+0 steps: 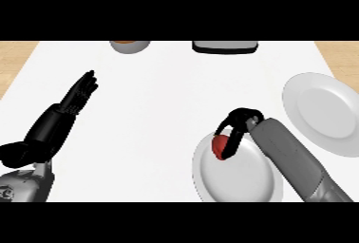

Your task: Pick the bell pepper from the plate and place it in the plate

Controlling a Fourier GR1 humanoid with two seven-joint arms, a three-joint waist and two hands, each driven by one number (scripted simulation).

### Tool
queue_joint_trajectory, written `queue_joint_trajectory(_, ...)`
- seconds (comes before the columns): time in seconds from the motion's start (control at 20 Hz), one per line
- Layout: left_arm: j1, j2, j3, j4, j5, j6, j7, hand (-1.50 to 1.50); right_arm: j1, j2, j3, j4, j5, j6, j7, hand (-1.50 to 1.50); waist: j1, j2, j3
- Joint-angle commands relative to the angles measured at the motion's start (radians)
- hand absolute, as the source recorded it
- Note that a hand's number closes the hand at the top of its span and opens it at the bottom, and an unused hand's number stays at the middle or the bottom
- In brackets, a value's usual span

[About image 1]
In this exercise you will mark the grey bowl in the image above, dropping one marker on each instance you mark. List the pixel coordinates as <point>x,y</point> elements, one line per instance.
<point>130,46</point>

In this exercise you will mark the red bell pepper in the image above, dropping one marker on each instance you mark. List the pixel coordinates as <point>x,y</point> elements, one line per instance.
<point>219,146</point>

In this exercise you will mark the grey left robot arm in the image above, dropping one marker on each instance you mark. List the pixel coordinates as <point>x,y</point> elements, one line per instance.
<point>40,139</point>

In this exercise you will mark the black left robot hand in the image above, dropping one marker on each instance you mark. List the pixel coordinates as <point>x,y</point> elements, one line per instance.
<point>78,94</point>

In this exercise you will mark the small white plate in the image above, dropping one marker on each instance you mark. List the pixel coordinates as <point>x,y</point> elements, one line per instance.
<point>238,173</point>

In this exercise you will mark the large white plate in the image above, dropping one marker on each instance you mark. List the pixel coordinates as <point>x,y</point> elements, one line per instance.
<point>326,111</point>

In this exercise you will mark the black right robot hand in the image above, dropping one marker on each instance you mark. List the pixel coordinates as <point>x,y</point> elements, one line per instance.
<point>239,124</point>

